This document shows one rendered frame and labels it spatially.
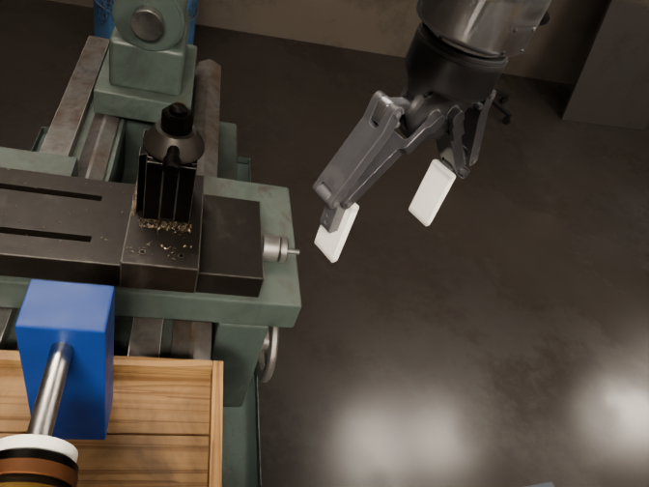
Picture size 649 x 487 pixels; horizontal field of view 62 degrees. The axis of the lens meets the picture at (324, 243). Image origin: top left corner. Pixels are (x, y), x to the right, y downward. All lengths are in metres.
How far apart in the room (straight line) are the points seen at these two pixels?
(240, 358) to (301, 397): 0.92
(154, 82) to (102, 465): 0.80
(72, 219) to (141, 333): 0.19
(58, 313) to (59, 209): 0.33
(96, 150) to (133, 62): 0.20
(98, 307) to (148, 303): 0.27
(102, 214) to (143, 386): 0.27
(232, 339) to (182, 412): 0.19
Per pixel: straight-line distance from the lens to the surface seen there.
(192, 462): 0.75
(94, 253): 0.83
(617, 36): 4.62
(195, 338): 0.87
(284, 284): 0.88
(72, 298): 0.59
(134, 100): 1.26
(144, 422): 0.77
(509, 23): 0.42
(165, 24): 1.20
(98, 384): 0.64
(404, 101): 0.44
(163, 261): 0.75
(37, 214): 0.89
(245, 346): 0.94
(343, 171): 0.44
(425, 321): 2.27
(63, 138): 1.21
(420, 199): 0.60
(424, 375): 2.10
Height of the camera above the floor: 1.57
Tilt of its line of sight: 41 degrees down
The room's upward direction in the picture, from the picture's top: 21 degrees clockwise
